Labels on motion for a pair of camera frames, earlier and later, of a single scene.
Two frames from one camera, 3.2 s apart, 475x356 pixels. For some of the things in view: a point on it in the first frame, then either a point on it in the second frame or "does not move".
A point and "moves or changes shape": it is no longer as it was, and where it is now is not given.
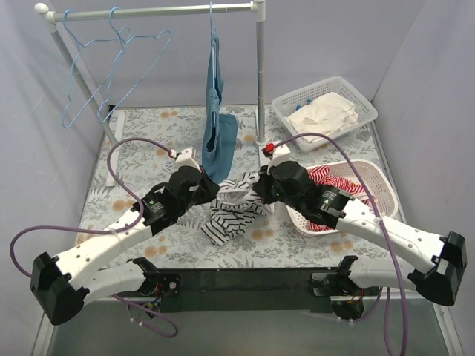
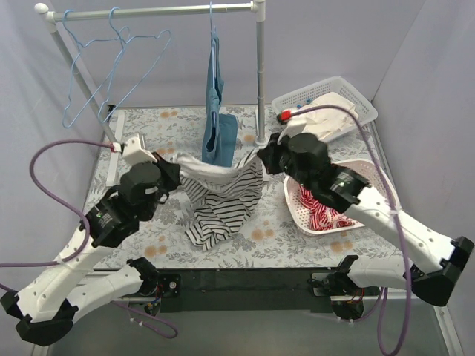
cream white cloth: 326,115 does not move
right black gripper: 260,188 → 270,154
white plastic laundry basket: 372,179 does not move
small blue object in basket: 308,101 does not move
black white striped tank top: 237,204 moves or changes shape
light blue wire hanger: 83,46 does not move
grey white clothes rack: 52,18 does not move
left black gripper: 209,186 → 171,170
